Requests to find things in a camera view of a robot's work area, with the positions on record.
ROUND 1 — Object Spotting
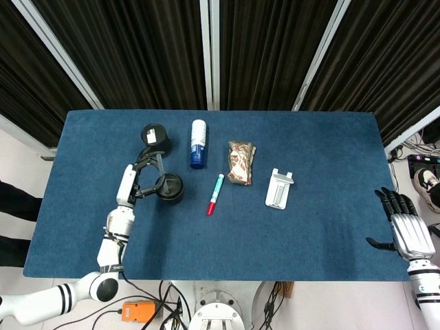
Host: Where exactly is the black lidded cup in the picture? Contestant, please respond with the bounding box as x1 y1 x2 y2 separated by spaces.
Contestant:
154 173 185 206

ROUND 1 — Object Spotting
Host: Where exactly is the white plastic phone stand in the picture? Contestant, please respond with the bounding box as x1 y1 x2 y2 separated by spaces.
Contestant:
264 168 295 210

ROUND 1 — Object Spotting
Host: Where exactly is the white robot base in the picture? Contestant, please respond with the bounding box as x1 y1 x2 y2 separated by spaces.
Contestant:
170 280 269 330

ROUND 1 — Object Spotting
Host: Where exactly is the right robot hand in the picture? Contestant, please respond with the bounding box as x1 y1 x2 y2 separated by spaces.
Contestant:
365 186 437 264

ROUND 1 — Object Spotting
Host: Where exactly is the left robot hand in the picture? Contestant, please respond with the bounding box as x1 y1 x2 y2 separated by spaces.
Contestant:
115 151 166 209

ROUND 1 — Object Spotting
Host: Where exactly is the black cylindrical can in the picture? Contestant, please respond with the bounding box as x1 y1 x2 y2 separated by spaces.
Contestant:
140 123 173 160

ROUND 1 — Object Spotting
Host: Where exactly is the crumpled red patterned snack bag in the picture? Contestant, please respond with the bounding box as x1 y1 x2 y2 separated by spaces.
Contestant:
227 140 258 187

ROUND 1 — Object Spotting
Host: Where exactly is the white and black sneaker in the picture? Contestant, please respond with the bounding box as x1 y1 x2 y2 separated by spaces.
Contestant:
412 167 440 215

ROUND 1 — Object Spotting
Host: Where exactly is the blue and white spray bottle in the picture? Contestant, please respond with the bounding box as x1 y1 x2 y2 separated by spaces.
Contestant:
190 119 208 170

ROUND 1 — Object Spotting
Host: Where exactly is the blue table cloth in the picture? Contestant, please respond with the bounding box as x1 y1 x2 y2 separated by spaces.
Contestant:
22 109 415 282

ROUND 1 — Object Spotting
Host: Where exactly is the red and green marker pen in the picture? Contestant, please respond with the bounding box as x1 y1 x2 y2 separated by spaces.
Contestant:
206 173 226 217

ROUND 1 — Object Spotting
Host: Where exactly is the orange box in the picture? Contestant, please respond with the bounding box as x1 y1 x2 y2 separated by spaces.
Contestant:
121 300 156 324

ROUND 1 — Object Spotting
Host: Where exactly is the black floor cable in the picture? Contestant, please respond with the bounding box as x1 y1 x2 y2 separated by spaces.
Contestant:
51 295 162 330

